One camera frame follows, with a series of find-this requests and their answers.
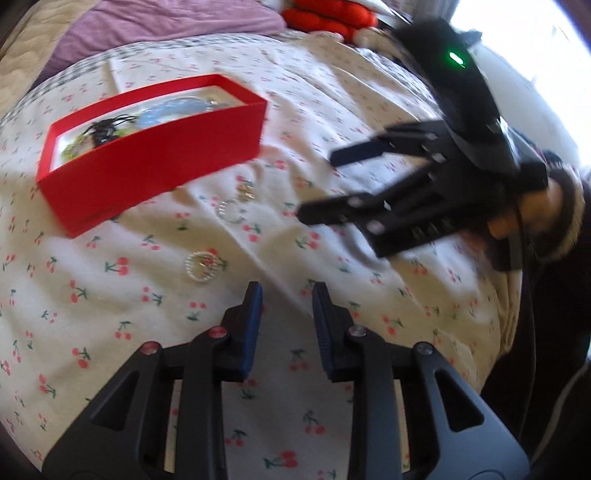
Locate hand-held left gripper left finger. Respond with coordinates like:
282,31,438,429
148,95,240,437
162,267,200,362
41,281,264,480

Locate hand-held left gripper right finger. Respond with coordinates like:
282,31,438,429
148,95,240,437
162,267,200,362
311,281,529,480

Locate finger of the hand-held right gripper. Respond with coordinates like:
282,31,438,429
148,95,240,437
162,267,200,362
298,191,402,227
330,121,451,169

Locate red cardboard box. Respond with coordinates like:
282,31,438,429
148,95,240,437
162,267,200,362
36,74,269,238

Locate light blue bead bracelet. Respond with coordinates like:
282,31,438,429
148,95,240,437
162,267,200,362
139,98,232,127

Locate green bead bracelet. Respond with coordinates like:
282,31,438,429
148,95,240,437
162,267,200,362
60,127,134,160

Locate person's right forearm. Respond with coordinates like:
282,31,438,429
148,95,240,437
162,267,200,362
531,150,591,264

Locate person's right hand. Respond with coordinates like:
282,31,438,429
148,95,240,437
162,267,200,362
487,180,566,241

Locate orange plush toy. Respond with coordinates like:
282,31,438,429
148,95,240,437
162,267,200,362
281,0,379,38

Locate dark jacket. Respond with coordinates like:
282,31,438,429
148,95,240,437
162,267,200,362
480,258,591,480

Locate purple pillow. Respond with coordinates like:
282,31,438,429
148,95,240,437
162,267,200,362
39,0,284,81

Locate grey gingham sheet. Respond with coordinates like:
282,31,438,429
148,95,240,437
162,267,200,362
9,30,296,121

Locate beige quilted blanket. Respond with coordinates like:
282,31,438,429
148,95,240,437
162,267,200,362
0,0,112,93

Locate white pearl bead ring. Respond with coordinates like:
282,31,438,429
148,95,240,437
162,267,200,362
185,249,220,283

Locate small clear bead ring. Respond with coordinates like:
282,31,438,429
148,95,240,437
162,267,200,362
219,199,247,223

